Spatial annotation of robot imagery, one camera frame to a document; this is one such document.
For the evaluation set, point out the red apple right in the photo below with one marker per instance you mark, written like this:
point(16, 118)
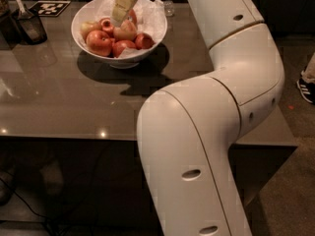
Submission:
point(144, 41)

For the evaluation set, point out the red apple top back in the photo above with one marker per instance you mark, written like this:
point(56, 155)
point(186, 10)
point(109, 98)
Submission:
point(133, 17)

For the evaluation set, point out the black white sneaker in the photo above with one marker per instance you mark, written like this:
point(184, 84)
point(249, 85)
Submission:
point(306, 87)

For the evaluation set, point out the red apple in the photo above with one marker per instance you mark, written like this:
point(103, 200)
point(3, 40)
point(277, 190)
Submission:
point(133, 17)
point(99, 43)
point(144, 41)
point(121, 45)

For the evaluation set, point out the black white fiducial marker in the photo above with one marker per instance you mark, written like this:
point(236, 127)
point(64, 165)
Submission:
point(50, 8)

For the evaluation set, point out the small clear glass jar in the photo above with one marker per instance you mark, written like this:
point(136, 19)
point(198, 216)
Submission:
point(168, 8)

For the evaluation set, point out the red apple front left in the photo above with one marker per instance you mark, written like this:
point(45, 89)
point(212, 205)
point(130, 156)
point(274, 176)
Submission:
point(99, 43)

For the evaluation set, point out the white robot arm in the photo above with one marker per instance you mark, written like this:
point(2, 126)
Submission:
point(184, 131)

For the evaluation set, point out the red apple stem cavity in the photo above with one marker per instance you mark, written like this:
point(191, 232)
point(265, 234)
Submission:
point(107, 26)

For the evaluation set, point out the yellow-green apple left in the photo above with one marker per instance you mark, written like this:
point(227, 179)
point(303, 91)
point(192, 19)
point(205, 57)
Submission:
point(87, 27)

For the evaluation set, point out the white ceramic bowl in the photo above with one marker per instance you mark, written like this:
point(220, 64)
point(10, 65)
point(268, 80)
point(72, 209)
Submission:
point(118, 33)

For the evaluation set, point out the white handled utensil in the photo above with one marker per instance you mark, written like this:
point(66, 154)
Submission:
point(24, 12)

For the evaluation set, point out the red apple front centre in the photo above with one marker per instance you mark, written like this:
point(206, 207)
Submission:
point(121, 45)

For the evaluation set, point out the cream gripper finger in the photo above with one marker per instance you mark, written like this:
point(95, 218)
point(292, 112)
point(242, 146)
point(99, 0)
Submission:
point(120, 11)

